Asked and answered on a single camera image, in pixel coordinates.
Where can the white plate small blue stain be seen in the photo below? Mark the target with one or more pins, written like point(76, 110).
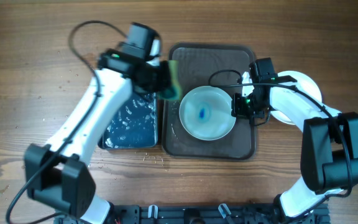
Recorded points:
point(205, 113)

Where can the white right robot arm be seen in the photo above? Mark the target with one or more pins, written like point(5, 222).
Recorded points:
point(329, 149)

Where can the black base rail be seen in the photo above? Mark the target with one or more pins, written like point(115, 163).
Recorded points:
point(258, 213)

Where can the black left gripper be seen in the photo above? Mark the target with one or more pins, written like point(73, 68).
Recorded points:
point(162, 81)

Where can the black water tray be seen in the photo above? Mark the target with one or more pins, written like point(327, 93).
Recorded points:
point(135, 125)

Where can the brown plastic tray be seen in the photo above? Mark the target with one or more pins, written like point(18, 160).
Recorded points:
point(196, 62)

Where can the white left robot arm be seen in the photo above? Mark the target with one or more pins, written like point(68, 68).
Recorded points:
point(57, 173)

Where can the green yellow sponge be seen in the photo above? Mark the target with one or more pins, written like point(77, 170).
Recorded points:
point(170, 88)

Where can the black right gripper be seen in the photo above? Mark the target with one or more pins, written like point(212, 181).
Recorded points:
point(237, 106)

